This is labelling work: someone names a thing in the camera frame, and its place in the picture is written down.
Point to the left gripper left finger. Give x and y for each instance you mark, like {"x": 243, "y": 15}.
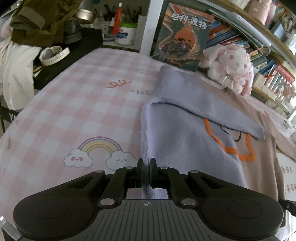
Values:
{"x": 118, "y": 183}

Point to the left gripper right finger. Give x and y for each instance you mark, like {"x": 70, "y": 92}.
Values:
{"x": 172, "y": 181}

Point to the purple and tan fleece garment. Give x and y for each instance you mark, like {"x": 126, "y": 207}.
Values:
{"x": 189, "y": 124}

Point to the pink checkered cartoon desk mat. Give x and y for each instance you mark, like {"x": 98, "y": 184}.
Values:
{"x": 89, "y": 118}

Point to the white pink plush bunny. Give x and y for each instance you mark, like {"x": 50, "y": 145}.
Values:
{"x": 230, "y": 66}

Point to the white charger adapter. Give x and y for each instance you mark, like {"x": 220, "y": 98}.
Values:
{"x": 288, "y": 125}

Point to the white pen holder jar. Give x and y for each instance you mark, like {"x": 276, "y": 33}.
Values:
{"x": 126, "y": 34}

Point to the Harry Potter book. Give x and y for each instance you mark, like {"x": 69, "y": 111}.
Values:
{"x": 182, "y": 37}

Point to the white smartwatch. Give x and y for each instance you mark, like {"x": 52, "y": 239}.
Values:
{"x": 53, "y": 55}

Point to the red tassel charm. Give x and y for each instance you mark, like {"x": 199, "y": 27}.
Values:
{"x": 117, "y": 20}

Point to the row of books on shelf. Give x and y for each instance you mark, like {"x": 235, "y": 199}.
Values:
{"x": 254, "y": 53}

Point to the metal bowl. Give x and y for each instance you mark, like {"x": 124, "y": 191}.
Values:
{"x": 86, "y": 15}

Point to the olive green jacket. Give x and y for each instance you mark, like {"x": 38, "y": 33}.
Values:
{"x": 41, "y": 23}

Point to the white shelf frame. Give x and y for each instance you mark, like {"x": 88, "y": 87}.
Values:
{"x": 218, "y": 9}

